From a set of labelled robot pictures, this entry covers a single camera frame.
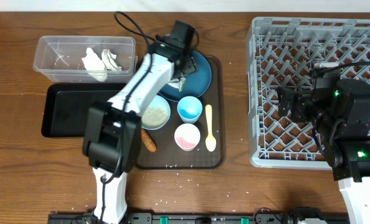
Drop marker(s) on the grey dishwasher rack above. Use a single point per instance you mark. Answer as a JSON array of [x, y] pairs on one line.
[[280, 51]]

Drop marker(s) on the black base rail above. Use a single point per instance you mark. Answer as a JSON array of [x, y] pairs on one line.
[[262, 215]]

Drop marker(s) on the black rectangular tray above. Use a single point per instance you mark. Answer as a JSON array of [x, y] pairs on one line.
[[67, 104]]

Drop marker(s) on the yellow plastic spoon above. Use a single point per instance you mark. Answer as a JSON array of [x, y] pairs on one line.
[[210, 139]]

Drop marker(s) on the clear plastic waste bin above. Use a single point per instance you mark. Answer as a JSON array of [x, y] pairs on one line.
[[59, 58]]

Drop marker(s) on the white tissue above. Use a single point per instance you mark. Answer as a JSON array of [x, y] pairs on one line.
[[97, 67]]

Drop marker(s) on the light blue bowl with rice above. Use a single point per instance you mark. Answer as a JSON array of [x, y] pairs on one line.
[[157, 114]]

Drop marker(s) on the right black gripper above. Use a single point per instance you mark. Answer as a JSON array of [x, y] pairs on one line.
[[301, 101]]

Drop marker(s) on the yellow green snack wrapper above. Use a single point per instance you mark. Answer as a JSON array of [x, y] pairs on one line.
[[177, 83]]

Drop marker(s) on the brown serving tray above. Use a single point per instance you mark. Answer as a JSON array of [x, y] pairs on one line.
[[169, 155]]

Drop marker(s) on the white pink cup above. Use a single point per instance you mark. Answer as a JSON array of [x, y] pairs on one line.
[[187, 136]]

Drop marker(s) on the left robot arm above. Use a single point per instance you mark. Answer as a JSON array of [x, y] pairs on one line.
[[112, 138]]

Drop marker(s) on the dark blue plate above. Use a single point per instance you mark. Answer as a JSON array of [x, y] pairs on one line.
[[195, 84]]

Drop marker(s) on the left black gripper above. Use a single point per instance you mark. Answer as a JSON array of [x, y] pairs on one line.
[[194, 68]]

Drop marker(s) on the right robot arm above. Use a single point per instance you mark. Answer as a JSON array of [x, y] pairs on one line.
[[339, 110]]

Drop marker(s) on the orange carrot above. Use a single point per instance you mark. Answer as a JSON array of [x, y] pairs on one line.
[[147, 141]]

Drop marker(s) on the light blue cup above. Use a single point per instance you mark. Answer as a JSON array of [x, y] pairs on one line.
[[189, 109]]

